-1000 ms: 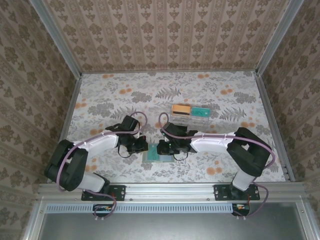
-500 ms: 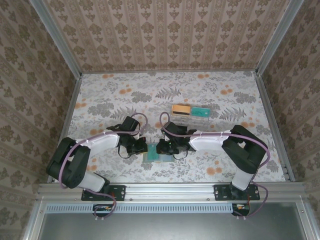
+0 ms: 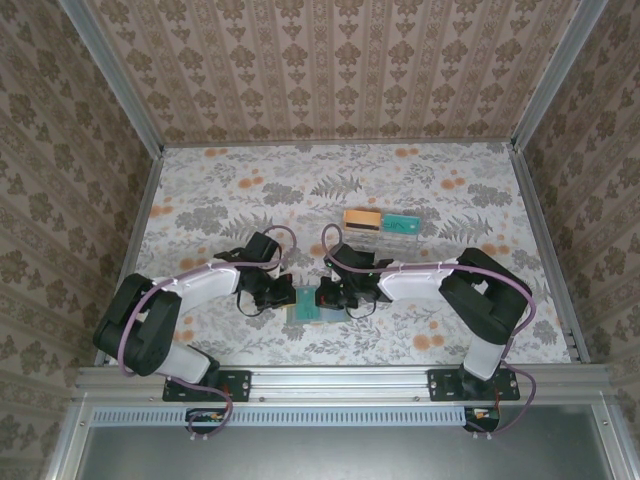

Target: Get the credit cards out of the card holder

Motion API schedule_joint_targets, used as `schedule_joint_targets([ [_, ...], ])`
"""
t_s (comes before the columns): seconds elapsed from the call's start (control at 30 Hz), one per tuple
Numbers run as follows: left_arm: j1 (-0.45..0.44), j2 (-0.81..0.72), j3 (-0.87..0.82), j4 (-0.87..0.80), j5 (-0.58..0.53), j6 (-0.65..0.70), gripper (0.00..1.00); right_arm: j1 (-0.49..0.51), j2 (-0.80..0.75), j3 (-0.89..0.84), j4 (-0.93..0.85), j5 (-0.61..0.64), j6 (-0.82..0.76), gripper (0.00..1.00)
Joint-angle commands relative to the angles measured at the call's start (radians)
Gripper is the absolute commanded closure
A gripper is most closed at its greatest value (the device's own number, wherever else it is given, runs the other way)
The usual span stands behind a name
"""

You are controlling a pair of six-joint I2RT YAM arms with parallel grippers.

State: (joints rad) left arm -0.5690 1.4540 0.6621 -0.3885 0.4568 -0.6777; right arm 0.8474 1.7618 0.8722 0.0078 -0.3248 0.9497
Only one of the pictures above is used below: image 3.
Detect clear acrylic card organizer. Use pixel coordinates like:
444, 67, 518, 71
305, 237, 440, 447
342, 208, 420, 256

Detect aluminium corner post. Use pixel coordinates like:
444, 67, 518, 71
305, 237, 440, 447
58, 0, 165, 154
510, 0, 612, 151

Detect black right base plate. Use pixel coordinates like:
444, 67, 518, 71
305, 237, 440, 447
427, 368, 521, 403

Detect aluminium side rail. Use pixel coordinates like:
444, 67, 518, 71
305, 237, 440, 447
509, 144, 591, 364
94, 149, 165, 365

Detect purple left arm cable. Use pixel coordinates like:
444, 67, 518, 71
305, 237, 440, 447
118, 224, 298, 444

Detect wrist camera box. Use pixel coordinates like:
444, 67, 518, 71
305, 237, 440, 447
327, 243, 377, 271
247, 231, 284, 265

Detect grey metal sheet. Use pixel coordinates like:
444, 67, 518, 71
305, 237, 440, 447
74, 403, 619, 480

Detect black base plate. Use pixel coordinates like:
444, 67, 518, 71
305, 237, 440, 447
162, 368, 252, 403
427, 368, 521, 403

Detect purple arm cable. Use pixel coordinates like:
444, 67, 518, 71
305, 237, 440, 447
321, 223, 540, 442
118, 224, 298, 444

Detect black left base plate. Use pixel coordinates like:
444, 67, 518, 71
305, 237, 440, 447
162, 368, 252, 403

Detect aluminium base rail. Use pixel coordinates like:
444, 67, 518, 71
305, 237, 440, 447
74, 364, 615, 401

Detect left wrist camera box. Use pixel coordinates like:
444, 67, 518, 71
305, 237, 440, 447
247, 231, 284, 265

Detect black electronics connector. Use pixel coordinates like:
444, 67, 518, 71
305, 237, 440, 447
463, 405, 502, 434
185, 407, 229, 435

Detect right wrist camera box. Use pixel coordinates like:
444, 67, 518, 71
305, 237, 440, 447
327, 243, 377, 271

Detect grey slotted cable duct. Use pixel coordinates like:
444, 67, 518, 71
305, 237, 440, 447
92, 405, 501, 428

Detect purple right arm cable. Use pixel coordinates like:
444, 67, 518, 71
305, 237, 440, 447
321, 223, 540, 442

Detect aluminium back rail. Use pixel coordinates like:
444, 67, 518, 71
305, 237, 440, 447
160, 138, 516, 149

